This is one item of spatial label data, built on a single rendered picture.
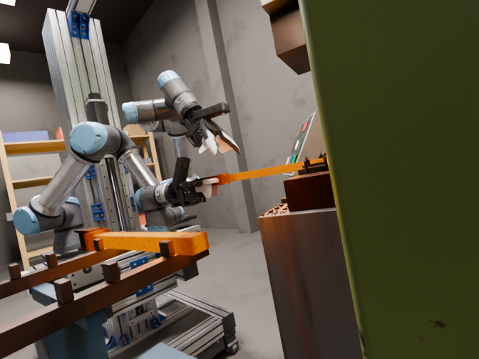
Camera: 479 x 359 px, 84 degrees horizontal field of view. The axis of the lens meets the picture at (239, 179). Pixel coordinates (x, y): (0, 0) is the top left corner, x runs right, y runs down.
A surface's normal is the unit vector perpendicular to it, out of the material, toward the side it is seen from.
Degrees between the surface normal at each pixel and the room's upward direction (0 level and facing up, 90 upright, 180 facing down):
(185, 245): 90
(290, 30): 90
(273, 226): 90
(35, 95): 90
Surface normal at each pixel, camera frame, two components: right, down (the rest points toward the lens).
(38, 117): 0.67, -0.11
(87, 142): -0.10, -0.04
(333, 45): -0.46, 0.11
